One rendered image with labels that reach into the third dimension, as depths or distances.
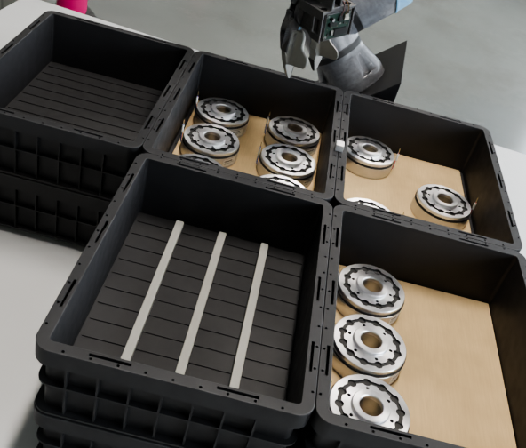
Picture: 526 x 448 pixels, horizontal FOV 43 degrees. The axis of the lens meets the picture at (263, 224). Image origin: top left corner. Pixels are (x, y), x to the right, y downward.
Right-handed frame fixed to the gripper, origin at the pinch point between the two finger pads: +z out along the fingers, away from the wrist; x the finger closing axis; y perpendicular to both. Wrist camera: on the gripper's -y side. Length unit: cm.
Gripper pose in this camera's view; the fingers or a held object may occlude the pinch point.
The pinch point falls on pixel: (299, 65)
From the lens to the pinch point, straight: 123.3
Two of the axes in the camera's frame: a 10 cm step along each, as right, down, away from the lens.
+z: -1.1, 7.3, 6.8
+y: 5.9, 5.9, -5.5
